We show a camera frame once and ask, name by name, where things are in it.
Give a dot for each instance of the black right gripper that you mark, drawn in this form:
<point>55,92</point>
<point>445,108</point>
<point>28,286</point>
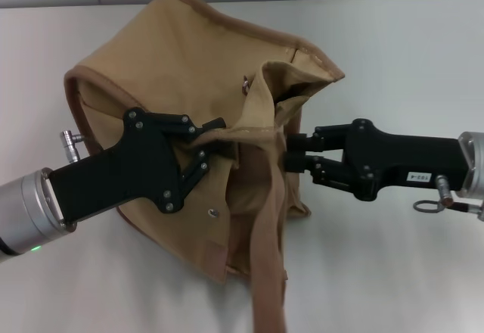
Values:
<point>397,162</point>

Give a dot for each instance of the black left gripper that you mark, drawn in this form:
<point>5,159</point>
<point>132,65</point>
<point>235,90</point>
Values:
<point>125,174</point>

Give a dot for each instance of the khaki canvas food bag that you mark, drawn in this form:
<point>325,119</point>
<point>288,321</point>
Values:
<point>170,64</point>

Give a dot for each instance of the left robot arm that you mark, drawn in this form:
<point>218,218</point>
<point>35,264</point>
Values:
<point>26,215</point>

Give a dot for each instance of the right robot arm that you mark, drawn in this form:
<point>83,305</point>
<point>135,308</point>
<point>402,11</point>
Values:
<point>474,159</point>

